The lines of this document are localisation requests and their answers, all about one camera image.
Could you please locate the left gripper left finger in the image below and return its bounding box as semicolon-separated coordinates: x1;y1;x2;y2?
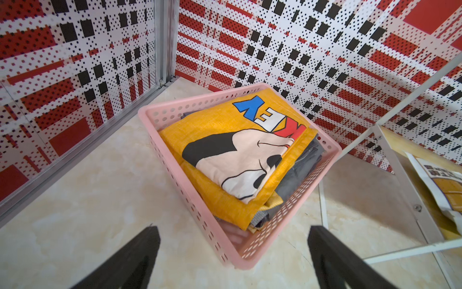
73;226;161;289

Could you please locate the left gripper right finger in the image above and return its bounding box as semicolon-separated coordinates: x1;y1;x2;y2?
308;226;395;289

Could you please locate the brown coffee bag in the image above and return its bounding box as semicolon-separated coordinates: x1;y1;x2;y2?
406;153;462;235

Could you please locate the yellow two-tier shelf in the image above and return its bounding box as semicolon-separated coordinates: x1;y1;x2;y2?
319;55;462;289

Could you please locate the grey folded cloth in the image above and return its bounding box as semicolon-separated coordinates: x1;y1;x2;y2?
249;137;324;232

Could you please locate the yellow printed cloth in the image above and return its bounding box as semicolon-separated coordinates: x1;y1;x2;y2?
160;89;318;230

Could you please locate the pink plastic basket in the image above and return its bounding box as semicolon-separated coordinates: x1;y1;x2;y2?
138;83;342;270

